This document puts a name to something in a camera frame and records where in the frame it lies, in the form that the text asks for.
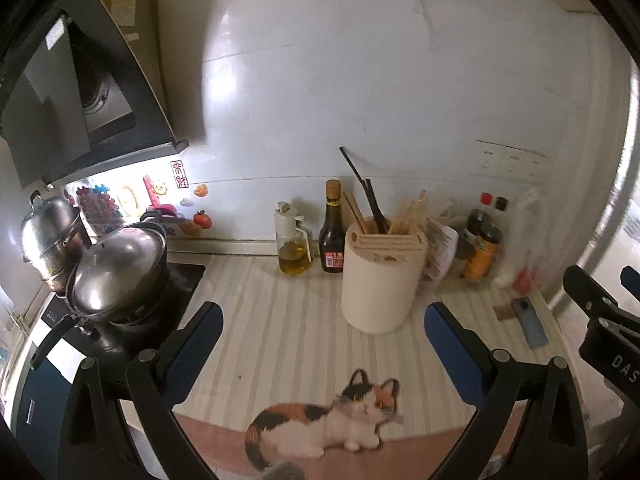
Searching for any black chopstick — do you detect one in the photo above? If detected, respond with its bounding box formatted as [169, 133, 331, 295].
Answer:
[338, 146, 367, 197]

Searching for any blue smartphone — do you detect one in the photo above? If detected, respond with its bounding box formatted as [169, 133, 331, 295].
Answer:
[511, 297, 549, 350]

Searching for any small brown card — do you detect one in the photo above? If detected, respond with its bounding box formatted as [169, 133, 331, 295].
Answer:
[492, 304, 516, 322]

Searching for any stainless steel wok with lid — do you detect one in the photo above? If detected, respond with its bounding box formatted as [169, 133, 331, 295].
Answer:
[29, 210, 168, 370]

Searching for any black cap condiment bottle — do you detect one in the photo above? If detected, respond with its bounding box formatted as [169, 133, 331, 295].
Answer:
[495, 196, 509, 211]

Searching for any black induction cooktop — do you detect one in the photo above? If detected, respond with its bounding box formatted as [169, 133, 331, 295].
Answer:
[38, 261, 205, 356]

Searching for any red cap condiment bottle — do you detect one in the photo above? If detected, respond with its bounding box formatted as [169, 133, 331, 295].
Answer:
[480, 192, 494, 206]

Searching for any paper packet beside holder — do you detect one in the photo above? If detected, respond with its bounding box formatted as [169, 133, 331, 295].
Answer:
[424, 219, 459, 282]

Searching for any striped cat placemat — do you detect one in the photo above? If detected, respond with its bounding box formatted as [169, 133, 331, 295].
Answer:
[176, 256, 568, 479]

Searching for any stainless steel steamer pot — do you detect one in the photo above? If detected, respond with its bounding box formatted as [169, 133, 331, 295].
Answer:
[21, 191, 91, 298]

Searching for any cream cylindrical utensil holder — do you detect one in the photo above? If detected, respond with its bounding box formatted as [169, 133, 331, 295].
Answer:
[341, 222, 428, 335]

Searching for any wooden chopstick in holder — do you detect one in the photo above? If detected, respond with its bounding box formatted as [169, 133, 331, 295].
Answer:
[387, 196, 410, 235]

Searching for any dark chopstick in holder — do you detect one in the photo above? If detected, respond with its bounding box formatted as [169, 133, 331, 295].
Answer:
[364, 179, 388, 234]

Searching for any glass oil dispenser bottle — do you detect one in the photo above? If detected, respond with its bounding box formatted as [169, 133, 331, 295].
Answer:
[273, 202, 312, 275]

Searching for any dark soy sauce bottle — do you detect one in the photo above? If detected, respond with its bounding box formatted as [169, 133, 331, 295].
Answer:
[318, 179, 346, 273]

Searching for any black range hood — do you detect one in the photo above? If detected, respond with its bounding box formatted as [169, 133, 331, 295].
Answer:
[1, 0, 189, 188]

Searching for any white wall power socket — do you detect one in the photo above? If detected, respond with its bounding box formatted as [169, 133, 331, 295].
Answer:
[472, 140, 550, 183]

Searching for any orange fruit wall sticker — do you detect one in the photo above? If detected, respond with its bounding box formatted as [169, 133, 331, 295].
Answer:
[192, 210, 213, 230]

